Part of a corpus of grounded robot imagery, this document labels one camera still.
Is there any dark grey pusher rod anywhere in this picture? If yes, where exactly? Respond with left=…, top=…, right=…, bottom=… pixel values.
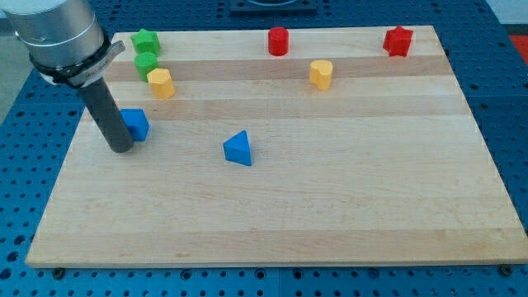
left=78, top=78, right=134, bottom=153

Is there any red star block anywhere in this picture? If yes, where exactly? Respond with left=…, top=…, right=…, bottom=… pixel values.
left=383, top=26, right=414, bottom=57

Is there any red cylinder block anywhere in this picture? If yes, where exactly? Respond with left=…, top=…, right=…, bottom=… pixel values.
left=267, top=26, right=290, bottom=56

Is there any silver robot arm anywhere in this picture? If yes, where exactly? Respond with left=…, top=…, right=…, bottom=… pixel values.
left=1, top=0, right=134, bottom=153

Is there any blue triangle block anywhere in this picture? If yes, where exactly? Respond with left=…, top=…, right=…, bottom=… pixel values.
left=223, top=130, right=252, bottom=167

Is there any yellow heart block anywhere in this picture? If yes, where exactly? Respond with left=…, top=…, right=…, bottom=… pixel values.
left=309, top=59, right=333, bottom=91

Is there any green star block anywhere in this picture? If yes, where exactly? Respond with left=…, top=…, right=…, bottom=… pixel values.
left=130, top=29, right=161, bottom=56

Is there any blue cube block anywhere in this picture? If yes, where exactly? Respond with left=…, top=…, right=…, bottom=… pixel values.
left=120, top=109, right=149, bottom=142

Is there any light wooden board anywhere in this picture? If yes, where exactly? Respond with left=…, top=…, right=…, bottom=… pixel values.
left=26, top=26, right=527, bottom=268

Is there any green cylinder block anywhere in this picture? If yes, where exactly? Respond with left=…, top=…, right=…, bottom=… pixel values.
left=134, top=52, right=158, bottom=82

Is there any yellow hexagon block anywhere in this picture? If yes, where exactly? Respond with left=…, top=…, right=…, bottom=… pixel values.
left=147, top=68, right=176, bottom=99

